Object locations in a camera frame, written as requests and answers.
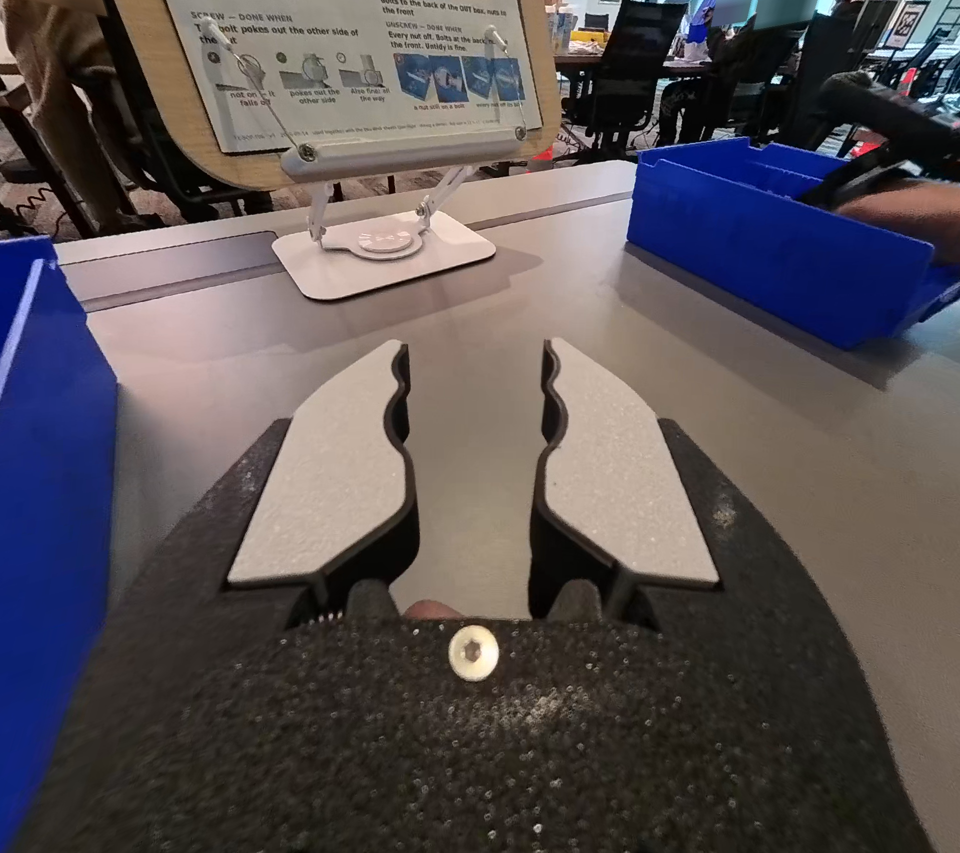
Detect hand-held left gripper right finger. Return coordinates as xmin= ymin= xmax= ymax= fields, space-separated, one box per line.
xmin=528 ymin=337 xmax=721 ymax=620

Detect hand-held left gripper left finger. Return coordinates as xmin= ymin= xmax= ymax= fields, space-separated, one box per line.
xmin=225 ymin=339 xmax=421 ymax=625

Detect blue plastic bin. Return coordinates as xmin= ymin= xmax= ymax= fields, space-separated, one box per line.
xmin=0 ymin=236 xmax=120 ymax=853
xmin=626 ymin=136 xmax=960 ymax=352

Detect person's right forearm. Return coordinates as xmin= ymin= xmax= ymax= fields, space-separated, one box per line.
xmin=834 ymin=178 xmax=960 ymax=263

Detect wooden document stand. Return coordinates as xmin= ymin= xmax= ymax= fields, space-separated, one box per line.
xmin=71 ymin=0 xmax=562 ymax=303

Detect black office chair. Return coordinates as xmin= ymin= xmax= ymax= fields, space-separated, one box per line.
xmin=577 ymin=0 xmax=687 ymax=153

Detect printed instruction sheet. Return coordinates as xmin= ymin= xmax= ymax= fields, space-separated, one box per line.
xmin=127 ymin=0 xmax=543 ymax=155

